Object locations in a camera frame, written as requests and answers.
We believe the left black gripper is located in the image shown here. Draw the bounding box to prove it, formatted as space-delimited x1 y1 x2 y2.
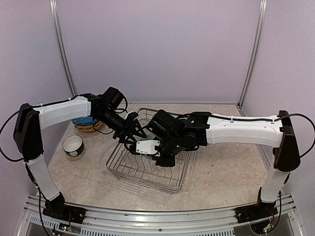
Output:
95 109 147 144

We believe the blue polka dot plate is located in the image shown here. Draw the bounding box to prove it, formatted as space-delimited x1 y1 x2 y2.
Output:
71 116 98 126

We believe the teal and white bowl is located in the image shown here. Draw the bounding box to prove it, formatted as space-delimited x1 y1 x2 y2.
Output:
62 135 85 157

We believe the dark blue mug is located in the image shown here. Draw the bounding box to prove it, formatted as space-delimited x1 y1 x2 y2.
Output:
178 117 188 124

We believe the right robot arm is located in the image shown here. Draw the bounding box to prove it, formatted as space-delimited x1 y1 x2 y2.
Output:
147 110 301 218

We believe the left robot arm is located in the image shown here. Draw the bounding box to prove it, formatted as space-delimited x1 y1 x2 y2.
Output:
13 90 146 219

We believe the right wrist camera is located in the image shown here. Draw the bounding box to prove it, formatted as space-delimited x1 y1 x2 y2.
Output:
135 110 182 155

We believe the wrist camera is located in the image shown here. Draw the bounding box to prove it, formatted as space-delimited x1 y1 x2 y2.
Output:
102 87 138 119
135 110 182 155

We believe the metal wire dish rack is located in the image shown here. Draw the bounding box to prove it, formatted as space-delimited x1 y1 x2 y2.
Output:
106 108 197 194

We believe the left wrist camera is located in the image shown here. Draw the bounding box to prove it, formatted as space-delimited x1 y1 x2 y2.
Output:
102 87 138 119

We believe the aluminium front rail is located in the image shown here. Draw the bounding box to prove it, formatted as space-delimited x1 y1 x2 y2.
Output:
17 199 303 236

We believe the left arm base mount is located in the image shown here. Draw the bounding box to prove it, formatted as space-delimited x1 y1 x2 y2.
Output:
43 205 86 224

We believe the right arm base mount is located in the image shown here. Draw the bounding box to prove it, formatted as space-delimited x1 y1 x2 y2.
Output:
235 204 278 224

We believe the left aluminium frame post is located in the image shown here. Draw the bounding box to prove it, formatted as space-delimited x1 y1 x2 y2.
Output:
49 0 77 96

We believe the aluminium frame post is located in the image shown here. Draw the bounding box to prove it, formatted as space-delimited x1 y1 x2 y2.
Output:
238 0 268 108
49 0 77 96

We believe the right aluminium frame post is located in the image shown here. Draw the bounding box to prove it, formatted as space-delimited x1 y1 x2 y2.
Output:
238 0 268 108

